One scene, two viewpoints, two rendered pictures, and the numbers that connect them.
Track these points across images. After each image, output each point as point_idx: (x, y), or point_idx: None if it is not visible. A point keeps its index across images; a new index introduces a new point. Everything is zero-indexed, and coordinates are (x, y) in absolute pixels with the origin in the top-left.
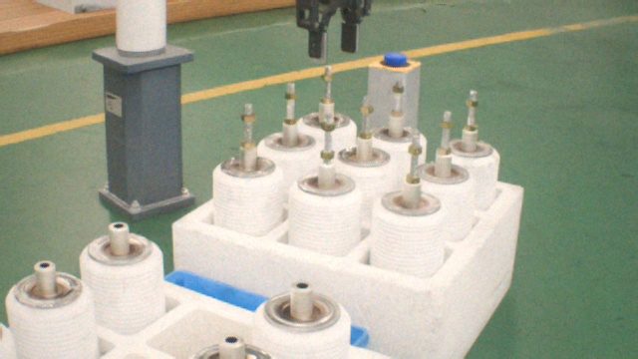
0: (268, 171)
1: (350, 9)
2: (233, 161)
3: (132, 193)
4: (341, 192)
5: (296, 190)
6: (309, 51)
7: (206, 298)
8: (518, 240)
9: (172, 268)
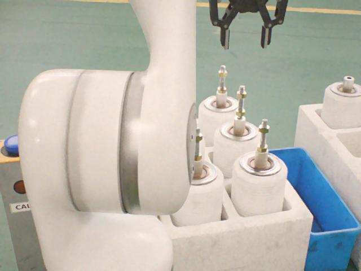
0: (255, 152)
1: (221, 20)
2: (263, 171)
3: None
4: None
5: (259, 136)
6: (270, 40)
7: (346, 158)
8: (4, 215)
9: None
